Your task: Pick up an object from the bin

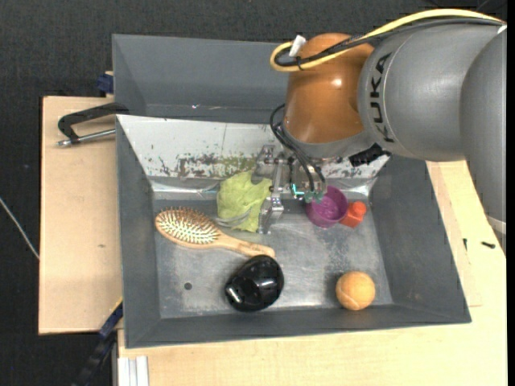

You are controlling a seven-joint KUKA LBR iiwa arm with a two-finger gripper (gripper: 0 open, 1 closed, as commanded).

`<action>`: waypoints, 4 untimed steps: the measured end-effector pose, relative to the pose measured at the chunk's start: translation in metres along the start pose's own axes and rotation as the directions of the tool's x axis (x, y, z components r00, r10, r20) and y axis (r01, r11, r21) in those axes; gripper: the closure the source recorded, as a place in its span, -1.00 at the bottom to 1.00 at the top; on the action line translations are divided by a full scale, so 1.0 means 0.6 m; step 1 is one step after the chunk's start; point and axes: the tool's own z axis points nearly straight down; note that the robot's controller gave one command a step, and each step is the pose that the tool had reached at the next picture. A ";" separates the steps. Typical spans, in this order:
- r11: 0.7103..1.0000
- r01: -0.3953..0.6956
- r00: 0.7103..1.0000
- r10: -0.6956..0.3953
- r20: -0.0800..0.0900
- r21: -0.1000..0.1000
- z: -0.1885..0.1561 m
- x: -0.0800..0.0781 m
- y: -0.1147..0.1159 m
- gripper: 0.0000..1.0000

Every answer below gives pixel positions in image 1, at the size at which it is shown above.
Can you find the wooden hairbrush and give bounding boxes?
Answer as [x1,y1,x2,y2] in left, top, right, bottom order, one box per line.
[154,206,277,259]

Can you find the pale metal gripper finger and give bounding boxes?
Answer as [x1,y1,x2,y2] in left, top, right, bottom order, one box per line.
[252,166,280,198]
[258,197,285,236]

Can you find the grey metal bin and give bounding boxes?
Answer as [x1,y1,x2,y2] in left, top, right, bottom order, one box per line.
[111,33,472,349]

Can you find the glossy black rounded object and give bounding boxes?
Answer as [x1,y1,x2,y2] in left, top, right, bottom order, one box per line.
[224,254,286,313]

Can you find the small orange-red bottle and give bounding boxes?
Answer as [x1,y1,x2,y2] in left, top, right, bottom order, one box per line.
[340,200,369,229]

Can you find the purple plastic cup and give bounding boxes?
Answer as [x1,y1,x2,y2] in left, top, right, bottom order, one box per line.
[304,186,349,229]

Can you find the orange ball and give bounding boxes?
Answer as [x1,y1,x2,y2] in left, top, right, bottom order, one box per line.
[335,270,377,311]

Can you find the black cylinder on white bracket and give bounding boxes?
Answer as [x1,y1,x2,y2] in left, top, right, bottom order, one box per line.
[348,142,392,168]

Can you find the light green cloth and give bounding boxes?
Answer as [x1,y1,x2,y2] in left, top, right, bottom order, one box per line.
[216,170,274,233]

